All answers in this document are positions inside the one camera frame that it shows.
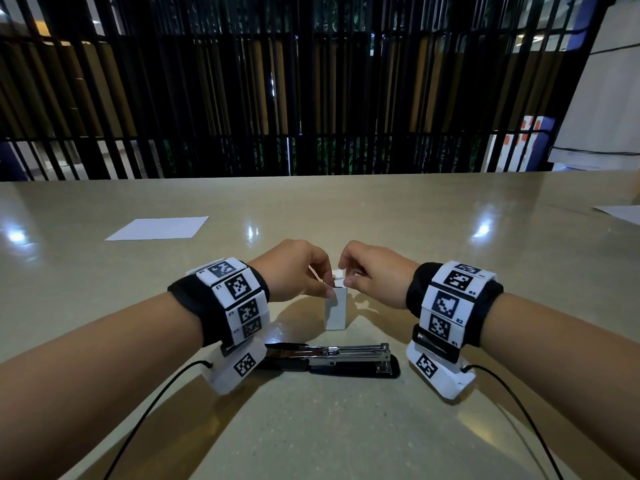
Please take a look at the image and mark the white and blue board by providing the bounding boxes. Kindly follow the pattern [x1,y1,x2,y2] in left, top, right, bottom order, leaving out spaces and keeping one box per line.
[482,116,557,173]

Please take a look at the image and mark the white paper sheet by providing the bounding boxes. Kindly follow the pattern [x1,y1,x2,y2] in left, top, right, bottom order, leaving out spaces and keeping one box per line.
[593,205,640,227]
[104,216,210,242]

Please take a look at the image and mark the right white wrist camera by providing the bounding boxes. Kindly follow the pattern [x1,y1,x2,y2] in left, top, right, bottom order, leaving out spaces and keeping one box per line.
[405,324,477,401]

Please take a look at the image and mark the person's left forearm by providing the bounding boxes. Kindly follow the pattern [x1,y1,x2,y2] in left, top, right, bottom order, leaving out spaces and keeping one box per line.
[0,292,206,480]

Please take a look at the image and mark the left marker-tag wristband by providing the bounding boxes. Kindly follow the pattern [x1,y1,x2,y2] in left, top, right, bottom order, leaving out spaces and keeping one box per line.
[167,257,271,348]

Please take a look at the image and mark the black slatted screen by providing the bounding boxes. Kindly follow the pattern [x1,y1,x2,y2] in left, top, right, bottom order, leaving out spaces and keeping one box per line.
[0,0,617,182]

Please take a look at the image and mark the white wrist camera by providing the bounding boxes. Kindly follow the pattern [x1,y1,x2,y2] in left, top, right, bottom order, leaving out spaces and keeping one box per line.
[405,324,477,401]
[201,337,269,396]

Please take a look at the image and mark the person's left hand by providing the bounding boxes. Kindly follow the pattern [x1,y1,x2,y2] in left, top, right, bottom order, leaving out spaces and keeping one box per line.
[248,239,337,303]

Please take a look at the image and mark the marker-tag wristband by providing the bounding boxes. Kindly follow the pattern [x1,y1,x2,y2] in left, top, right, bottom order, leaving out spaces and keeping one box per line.
[167,257,271,348]
[405,260,505,349]

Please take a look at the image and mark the right marker-tag wristband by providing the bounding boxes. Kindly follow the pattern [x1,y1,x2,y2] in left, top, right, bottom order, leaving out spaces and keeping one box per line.
[405,260,505,349]

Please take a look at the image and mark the left black camera cable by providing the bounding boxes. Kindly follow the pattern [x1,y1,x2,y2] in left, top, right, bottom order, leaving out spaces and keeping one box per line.
[103,360,214,480]

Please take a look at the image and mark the black camera cable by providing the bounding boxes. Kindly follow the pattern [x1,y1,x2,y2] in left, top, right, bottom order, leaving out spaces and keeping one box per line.
[460,364,565,480]
[103,360,214,480]

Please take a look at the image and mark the person's right hand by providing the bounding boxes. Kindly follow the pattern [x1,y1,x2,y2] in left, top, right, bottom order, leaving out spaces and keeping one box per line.
[338,240,420,311]

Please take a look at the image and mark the small white staple box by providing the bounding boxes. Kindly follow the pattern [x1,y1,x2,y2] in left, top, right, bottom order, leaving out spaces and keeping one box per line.
[324,269,349,332]

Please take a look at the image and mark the person's right forearm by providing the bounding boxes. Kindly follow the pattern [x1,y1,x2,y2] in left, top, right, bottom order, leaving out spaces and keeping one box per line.
[479,293,640,476]

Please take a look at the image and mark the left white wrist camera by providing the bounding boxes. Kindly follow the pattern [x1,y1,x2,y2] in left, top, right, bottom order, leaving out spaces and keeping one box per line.
[201,337,269,396]

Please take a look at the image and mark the black metal stapler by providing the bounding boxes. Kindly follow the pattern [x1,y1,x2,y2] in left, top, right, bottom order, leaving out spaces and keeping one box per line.
[257,343,401,380]

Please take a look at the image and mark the right black camera cable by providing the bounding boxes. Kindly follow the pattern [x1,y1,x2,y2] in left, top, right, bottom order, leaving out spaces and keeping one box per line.
[460,364,565,480]

